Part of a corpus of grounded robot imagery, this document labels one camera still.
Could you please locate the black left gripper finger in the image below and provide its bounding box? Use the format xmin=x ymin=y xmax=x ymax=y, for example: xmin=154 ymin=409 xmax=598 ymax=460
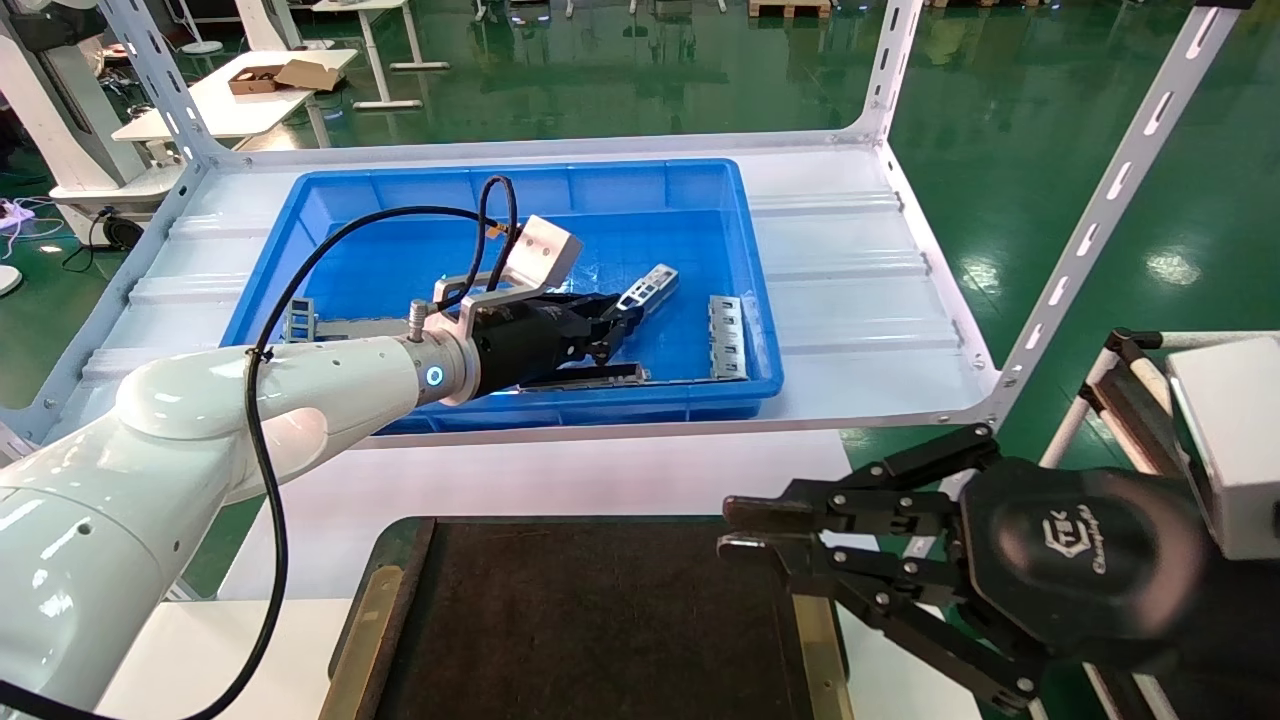
xmin=545 ymin=292 xmax=633 ymax=323
xmin=572 ymin=312 xmax=646 ymax=367

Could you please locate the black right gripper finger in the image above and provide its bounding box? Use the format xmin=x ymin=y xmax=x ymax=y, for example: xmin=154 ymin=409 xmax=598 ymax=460
xmin=717 ymin=533 xmax=1051 ymax=713
xmin=722 ymin=423 xmax=1001 ymax=536

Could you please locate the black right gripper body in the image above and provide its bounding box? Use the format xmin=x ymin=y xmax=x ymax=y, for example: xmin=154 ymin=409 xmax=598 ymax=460
xmin=958 ymin=458 xmax=1216 ymax=671

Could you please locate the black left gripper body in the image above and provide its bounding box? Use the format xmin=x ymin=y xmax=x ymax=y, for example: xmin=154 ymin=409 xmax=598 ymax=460
xmin=468 ymin=298 xmax=601 ymax=393

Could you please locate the perforated silver metal part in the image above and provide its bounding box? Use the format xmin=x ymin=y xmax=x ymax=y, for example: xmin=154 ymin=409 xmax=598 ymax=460
xmin=615 ymin=264 xmax=679 ymax=316

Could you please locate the dark long metal part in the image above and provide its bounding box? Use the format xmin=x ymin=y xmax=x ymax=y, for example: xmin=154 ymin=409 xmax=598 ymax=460
xmin=520 ymin=362 xmax=649 ymax=391

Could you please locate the black container tray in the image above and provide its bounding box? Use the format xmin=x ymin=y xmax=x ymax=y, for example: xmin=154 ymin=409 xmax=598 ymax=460
xmin=318 ymin=515 xmax=851 ymax=720

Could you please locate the blue plastic bin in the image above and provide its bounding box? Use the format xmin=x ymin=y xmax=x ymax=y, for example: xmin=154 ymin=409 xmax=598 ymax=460
xmin=218 ymin=158 xmax=786 ymax=436

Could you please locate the white metal shelf rack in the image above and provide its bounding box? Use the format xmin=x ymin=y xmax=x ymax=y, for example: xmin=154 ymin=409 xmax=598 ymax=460
xmin=0 ymin=0 xmax=1256 ymax=601

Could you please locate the white desk with legs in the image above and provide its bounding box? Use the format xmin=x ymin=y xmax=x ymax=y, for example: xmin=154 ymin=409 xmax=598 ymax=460
xmin=310 ymin=0 xmax=451 ymax=111

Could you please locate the open cardboard box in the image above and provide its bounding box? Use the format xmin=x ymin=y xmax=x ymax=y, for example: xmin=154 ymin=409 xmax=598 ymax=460
xmin=228 ymin=60 xmax=346 ymax=96

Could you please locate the white work table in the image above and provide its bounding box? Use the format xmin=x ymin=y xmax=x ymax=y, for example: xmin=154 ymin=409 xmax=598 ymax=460
xmin=112 ymin=48 xmax=359 ymax=151

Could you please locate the white background machine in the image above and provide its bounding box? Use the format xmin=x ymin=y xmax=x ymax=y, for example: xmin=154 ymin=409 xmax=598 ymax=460
xmin=0 ymin=0 xmax=186 ymax=201

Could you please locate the silver slotted metal bracket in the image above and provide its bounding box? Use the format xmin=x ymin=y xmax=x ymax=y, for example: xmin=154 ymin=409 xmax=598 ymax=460
xmin=708 ymin=295 xmax=749 ymax=382

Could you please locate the white cart with black handle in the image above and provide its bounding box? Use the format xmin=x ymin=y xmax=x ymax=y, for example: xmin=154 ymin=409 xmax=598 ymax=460
xmin=1040 ymin=328 xmax=1280 ymax=481

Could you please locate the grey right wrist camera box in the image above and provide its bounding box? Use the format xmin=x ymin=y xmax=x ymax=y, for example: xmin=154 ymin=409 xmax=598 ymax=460
xmin=1165 ymin=335 xmax=1280 ymax=561

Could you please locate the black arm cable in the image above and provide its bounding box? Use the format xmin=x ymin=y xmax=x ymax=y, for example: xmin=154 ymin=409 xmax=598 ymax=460
xmin=0 ymin=175 xmax=521 ymax=720

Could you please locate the floor cables bundle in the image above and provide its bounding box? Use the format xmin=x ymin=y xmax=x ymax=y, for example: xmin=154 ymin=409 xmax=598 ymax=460
xmin=0 ymin=195 xmax=66 ymax=243

